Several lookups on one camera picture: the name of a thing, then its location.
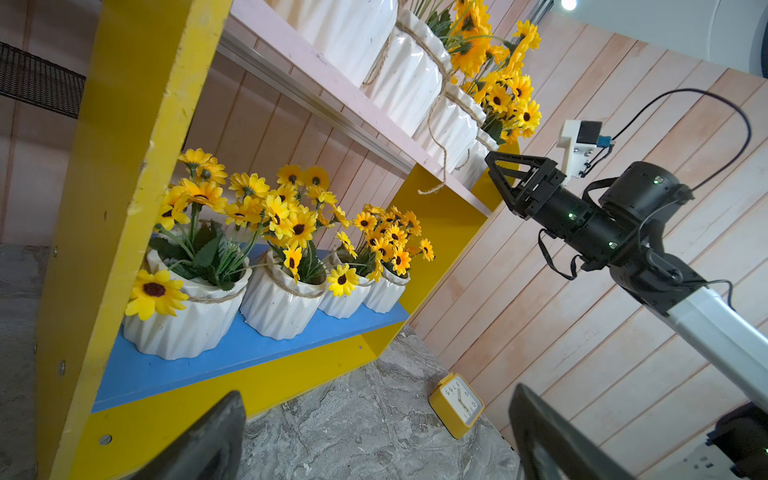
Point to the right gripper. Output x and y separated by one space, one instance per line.
557 210

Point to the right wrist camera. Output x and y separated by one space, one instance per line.
584 147

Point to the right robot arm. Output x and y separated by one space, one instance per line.
623 232

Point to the yellow two-tier shelf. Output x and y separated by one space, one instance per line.
148 66

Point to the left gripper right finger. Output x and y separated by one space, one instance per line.
550 447

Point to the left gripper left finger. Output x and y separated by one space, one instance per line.
209 449

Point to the black mesh basket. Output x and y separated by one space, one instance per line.
38 82

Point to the yellow alarm clock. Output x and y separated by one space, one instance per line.
456 405

